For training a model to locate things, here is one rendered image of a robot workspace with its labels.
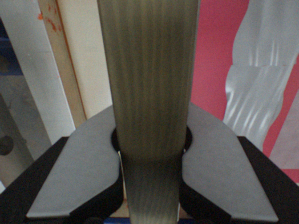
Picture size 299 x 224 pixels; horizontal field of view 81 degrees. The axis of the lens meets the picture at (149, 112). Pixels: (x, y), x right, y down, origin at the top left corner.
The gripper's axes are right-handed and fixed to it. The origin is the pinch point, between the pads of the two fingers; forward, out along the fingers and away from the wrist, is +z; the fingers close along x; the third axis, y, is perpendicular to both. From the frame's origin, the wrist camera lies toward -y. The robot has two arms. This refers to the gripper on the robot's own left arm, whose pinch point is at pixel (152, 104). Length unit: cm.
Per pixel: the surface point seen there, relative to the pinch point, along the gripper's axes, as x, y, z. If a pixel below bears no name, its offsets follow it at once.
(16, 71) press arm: -20.0, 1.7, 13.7
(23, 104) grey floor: -102, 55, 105
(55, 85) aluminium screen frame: -10.3, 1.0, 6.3
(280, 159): 19.5, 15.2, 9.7
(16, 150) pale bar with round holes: -16.5, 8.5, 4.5
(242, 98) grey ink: 10.9, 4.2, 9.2
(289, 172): 21.8, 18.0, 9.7
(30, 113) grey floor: -99, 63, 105
